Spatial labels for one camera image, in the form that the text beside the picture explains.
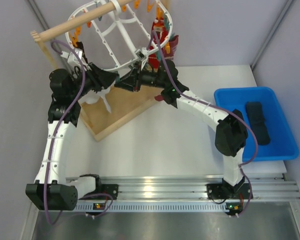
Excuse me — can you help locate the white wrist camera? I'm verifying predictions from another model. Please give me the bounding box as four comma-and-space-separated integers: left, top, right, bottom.
60, 48, 87, 68
135, 47, 149, 69

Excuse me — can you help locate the striped maroon sock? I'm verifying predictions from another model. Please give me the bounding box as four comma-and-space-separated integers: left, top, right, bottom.
163, 35, 179, 60
154, 94, 164, 102

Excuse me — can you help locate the aluminium mounting rail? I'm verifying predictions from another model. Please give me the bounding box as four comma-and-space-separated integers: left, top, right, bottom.
29, 174, 300, 213

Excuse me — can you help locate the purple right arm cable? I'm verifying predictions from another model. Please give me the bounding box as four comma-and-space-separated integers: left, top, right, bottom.
151, 31, 260, 216

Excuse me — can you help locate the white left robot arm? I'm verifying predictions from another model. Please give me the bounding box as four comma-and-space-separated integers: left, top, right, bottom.
25, 63, 119, 211

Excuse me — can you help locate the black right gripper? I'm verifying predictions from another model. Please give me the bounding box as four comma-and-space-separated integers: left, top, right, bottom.
115, 62, 167, 94

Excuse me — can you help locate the orange clothes peg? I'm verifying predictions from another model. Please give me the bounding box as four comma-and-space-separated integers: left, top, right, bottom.
146, 0, 156, 13

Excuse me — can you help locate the red christmas sock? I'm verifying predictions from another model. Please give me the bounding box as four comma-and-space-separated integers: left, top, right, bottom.
148, 17, 169, 70

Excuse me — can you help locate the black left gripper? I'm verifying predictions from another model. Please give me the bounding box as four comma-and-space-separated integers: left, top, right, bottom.
69, 62, 119, 101

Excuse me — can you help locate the white round clip hanger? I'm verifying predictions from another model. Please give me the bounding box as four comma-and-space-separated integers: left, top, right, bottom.
70, 0, 175, 72

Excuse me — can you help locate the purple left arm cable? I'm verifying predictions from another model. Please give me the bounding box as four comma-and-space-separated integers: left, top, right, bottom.
43, 39, 87, 226

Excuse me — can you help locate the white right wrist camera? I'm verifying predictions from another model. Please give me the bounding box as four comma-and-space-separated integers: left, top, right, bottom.
135, 47, 149, 69

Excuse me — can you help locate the wooden hanger stand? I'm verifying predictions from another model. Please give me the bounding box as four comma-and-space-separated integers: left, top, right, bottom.
30, 0, 159, 142

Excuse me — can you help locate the white black striped sock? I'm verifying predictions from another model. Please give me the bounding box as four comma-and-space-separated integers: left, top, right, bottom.
83, 87, 112, 113

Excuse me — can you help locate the dark navy sock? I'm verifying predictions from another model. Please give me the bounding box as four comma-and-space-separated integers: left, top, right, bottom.
245, 101, 271, 146

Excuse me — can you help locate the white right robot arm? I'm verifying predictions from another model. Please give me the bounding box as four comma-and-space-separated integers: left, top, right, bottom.
114, 60, 248, 200

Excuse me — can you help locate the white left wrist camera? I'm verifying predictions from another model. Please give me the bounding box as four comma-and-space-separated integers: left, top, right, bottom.
60, 48, 87, 68

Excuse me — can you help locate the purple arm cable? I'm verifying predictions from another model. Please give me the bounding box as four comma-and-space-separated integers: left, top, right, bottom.
151, 31, 260, 216
43, 39, 87, 226

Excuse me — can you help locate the brown argyle sock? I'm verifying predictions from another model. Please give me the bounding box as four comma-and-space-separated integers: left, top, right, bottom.
74, 41, 88, 63

